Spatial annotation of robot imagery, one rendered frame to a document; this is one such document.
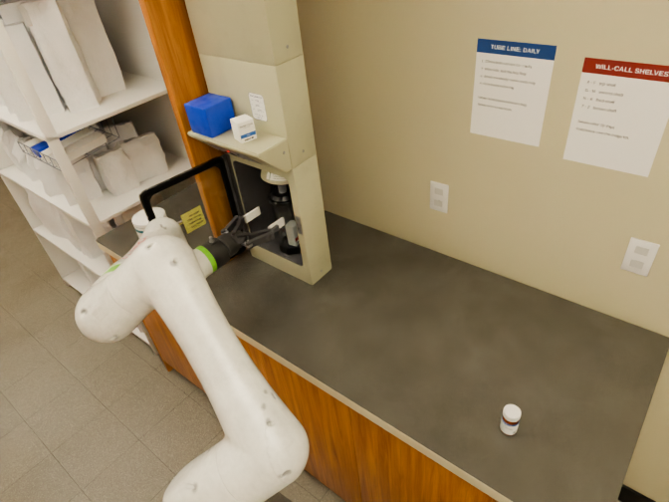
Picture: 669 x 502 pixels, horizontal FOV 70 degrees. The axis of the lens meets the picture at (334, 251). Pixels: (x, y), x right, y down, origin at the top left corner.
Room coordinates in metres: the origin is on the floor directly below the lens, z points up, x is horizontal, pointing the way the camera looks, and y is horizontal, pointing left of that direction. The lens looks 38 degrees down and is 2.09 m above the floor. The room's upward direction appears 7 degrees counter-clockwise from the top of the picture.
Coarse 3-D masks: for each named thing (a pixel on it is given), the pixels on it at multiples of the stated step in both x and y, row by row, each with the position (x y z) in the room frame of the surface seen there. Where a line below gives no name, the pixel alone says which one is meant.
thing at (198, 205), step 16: (208, 160) 1.45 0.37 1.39; (192, 176) 1.40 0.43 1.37; (208, 176) 1.43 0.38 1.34; (160, 192) 1.33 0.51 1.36; (176, 192) 1.36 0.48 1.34; (192, 192) 1.39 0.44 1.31; (208, 192) 1.42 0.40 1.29; (224, 192) 1.46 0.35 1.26; (160, 208) 1.31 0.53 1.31; (176, 208) 1.35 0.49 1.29; (192, 208) 1.38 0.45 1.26; (208, 208) 1.41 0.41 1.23; (224, 208) 1.45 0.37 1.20; (192, 224) 1.37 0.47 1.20; (208, 224) 1.40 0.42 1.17; (224, 224) 1.44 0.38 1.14; (192, 240) 1.35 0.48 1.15
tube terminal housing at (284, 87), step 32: (224, 64) 1.42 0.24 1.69; (256, 64) 1.33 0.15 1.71; (288, 64) 1.31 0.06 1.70; (224, 96) 1.45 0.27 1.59; (288, 96) 1.30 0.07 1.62; (256, 128) 1.37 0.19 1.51; (288, 128) 1.29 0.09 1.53; (320, 192) 1.35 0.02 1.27; (320, 224) 1.34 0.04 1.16; (256, 256) 1.48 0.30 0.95; (320, 256) 1.32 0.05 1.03
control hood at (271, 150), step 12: (192, 132) 1.40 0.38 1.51; (228, 132) 1.37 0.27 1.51; (264, 132) 1.34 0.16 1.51; (216, 144) 1.33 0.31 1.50; (228, 144) 1.28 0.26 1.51; (240, 144) 1.27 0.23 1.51; (252, 144) 1.26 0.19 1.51; (264, 144) 1.25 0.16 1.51; (276, 144) 1.25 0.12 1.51; (252, 156) 1.23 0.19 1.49; (264, 156) 1.21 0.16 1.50; (276, 156) 1.24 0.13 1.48; (288, 156) 1.27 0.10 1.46; (276, 168) 1.27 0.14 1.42; (288, 168) 1.27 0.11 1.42
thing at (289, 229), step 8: (272, 200) 1.39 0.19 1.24; (288, 200) 1.38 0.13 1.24; (280, 208) 1.38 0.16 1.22; (288, 208) 1.38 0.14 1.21; (280, 216) 1.38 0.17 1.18; (288, 216) 1.38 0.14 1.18; (288, 224) 1.38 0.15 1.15; (280, 232) 1.39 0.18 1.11; (288, 232) 1.38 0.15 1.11; (296, 232) 1.38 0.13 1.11; (280, 240) 1.40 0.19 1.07; (288, 240) 1.38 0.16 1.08; (296, 240) 1.38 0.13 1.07
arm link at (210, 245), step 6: (210, 240) 1.20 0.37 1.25; (216, 240) 1.20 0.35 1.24; (204, 246) 1.18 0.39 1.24; (210, 246) 1.18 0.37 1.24; (216, 246) 1.18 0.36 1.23; (222, 246) 1.19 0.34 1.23; (210, 252) 1.16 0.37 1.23; (216, 252) 1.17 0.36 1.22; (222, 252) 1.17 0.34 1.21; (228, 252) 1.18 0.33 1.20; (216, 258) 1.15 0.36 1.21; (222, 258) 1.16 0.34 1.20; (228, 258) 1.18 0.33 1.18; (222, 264) 1.16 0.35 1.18
